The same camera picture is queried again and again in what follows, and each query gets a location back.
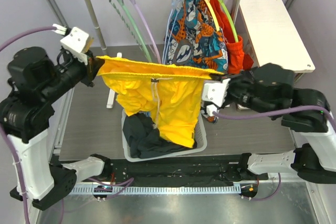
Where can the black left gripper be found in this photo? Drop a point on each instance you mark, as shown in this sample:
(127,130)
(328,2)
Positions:
(94,63)

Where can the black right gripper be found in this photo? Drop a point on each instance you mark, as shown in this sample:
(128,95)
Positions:
(218,76)

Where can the yellow shorts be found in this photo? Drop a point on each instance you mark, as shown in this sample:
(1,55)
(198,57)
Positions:
(171,94)

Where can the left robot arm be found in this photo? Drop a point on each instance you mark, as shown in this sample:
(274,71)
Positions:
(36,85)

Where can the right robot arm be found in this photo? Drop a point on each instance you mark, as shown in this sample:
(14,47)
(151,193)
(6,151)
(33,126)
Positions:
(270,92)

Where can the patterned blue orange shorts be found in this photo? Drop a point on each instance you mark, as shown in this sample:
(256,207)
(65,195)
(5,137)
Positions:
(193,39)

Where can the yellow hanger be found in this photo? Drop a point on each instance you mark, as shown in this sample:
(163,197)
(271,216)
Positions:
(209,7)

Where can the green notched hanger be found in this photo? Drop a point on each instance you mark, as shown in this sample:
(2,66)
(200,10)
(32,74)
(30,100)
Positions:
(132,27)

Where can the lime green hanger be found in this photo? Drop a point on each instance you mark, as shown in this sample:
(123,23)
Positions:
(231,23)

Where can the purple hanger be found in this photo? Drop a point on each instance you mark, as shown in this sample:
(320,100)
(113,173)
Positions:
(152,45)

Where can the white plastic laundry basket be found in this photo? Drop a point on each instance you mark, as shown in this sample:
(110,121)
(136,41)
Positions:
(199,138)

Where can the white side table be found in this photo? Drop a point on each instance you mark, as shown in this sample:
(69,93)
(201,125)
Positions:
(270,36)

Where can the dark green garment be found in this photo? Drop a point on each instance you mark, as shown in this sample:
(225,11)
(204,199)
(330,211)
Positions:
(142,139)

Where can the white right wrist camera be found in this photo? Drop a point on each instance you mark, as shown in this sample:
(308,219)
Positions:
(213,97)

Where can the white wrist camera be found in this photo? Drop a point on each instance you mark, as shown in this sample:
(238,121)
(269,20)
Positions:
(213,97)
(76,41)

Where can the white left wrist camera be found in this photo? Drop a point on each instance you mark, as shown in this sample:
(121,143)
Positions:
(76,41)

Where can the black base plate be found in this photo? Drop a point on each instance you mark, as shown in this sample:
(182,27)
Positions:
(185,171)

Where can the perforated metal cable tray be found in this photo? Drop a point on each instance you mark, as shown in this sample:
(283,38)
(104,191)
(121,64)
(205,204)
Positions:
(95,189)

